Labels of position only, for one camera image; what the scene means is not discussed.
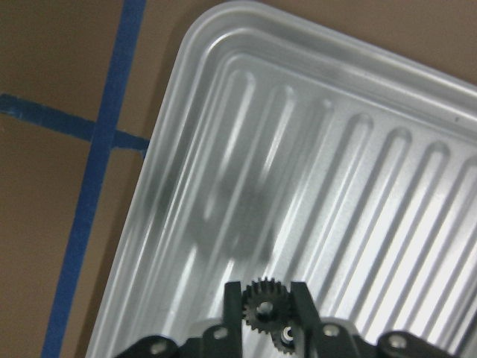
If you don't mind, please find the black bearing gear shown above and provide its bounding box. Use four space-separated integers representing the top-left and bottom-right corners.
271 319 296 354
241 277 291 333

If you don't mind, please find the black bearing gear on tray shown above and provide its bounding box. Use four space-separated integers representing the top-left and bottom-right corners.
271 319 296 354

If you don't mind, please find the ribbed silver metal tray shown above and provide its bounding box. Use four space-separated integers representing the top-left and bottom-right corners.
86 1 476 357

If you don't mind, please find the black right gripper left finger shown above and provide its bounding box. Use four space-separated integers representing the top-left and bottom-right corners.
223 281 243 357

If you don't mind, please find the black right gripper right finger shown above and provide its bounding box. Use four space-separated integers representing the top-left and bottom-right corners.
291 281 320 357

